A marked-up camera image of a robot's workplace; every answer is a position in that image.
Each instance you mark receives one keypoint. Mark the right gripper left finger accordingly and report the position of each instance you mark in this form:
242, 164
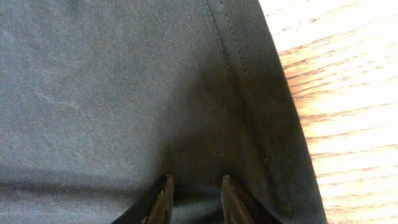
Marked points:
154, 207

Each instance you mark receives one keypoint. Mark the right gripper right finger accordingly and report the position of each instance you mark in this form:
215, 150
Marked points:
241, 207

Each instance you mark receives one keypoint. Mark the black garment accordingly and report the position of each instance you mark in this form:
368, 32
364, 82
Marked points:
99, 99

